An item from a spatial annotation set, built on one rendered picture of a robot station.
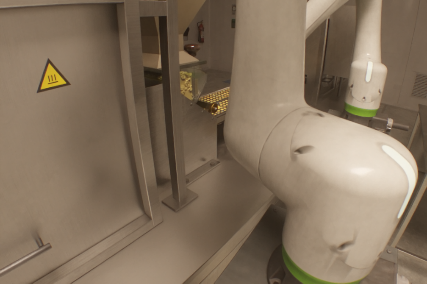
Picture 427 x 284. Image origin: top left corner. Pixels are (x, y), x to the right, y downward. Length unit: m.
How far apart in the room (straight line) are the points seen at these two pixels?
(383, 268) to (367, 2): 0.90
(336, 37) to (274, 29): 1.22
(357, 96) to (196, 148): 0.58
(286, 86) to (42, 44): 0.36
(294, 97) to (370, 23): 0.78
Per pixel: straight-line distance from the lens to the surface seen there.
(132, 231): 0.62
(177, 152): 0.61
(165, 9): 0.52
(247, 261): 0.44
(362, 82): 0.91
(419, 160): 2.90
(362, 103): 0.93
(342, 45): 1.51
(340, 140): 0.26
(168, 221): 0.67
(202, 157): 0.83
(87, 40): 0.45
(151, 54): 0.71
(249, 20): 0.32
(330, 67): 1.54
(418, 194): 1.46
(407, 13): 4.93
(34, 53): 0.43
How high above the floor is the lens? 1.27
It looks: 24 degrees down
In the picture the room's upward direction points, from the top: straight up
